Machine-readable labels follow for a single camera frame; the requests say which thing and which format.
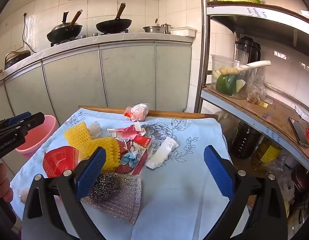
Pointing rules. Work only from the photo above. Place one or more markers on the white radish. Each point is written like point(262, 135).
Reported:
point(259, 63)

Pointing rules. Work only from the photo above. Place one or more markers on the steel basin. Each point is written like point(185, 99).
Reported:
point(154, 29)

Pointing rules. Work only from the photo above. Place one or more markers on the cardboard sheet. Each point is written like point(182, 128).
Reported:
point(274, 110)

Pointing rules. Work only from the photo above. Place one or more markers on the red white medicine box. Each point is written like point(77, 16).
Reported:
point(142, 152)

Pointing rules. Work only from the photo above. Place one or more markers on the orange white plastic bag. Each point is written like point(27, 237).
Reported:
point(137, 111)

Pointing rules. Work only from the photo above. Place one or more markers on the dark electric cooker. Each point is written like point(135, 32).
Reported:
point(15, 60)

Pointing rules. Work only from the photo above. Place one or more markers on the gas stove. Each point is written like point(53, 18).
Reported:
point(92, 36)

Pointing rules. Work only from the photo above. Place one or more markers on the yellow oil bottle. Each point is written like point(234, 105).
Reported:
point(267, 155)

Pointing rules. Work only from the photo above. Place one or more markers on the white wall socket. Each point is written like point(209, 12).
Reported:
point(18, 47)

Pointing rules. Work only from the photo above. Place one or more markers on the small clear plastic piece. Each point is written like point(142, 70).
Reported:
point(24, 195)

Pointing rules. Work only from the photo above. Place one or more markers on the smartphone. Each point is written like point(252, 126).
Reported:
point(298, 132)

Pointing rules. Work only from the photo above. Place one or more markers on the yellow foam fruit net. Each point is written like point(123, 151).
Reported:
point(107, 150)
point(77, 135)

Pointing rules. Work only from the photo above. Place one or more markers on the wooden table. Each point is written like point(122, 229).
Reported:
point(169, 114)

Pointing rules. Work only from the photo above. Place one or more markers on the clear plastic wrap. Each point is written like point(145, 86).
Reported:
point(95, 130)

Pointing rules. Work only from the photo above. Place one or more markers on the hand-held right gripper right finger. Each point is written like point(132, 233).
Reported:
point(219, 170)

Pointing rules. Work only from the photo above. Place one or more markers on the green squash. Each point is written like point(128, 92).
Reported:
point(225, 85)

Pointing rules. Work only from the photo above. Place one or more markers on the pink plastic bucket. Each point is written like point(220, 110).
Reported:
point(37, 140)

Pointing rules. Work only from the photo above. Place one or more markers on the metal shelf rack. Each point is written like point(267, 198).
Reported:
point(205, 42)

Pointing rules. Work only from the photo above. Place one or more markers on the torn red white paper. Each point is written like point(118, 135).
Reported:
point(129, 131)

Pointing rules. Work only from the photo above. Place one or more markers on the blue floral cloth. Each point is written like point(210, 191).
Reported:
point(174, 192)

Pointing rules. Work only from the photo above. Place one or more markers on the plastic bag of nuts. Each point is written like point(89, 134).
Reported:
point(257, 92)

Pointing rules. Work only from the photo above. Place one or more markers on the crumpled clear plastic bag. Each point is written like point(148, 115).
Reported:
point(282, 175)

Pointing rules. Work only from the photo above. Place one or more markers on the clear plastic container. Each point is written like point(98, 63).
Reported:
point(220, 62)

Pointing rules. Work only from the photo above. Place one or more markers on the dark oil bottle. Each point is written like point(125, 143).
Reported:
point(245, 141)

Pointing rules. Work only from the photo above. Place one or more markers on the person's left hand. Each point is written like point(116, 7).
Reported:
point(3, 182)

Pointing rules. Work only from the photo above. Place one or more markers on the white tissue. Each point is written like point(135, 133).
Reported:
point(162, 152)

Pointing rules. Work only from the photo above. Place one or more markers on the small steel lidded pot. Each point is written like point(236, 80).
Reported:
point(167, 28)

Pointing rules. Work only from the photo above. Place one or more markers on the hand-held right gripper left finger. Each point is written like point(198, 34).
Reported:
point(92, 172)

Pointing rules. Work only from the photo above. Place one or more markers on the silver scouring cloth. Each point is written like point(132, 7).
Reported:
point(122, 202)

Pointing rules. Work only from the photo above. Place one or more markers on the ginger root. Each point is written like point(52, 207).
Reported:
point(229, 70)

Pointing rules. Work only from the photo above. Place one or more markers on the patterned paper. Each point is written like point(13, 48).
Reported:
point(128, 161)

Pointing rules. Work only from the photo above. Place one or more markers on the steel wool scourer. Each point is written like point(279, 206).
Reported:
point(107, 183)

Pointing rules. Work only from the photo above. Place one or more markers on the white rectangular tray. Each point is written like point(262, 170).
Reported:
point(183, 31)

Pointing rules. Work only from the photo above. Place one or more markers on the pale cabbage piece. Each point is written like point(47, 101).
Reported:
point(240, 85)

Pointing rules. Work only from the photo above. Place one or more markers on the red plastic wrapper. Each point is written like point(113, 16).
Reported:
point(58, 162)

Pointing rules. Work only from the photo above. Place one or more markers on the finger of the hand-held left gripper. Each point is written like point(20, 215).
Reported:
point(19, 117)
point(32, 122)

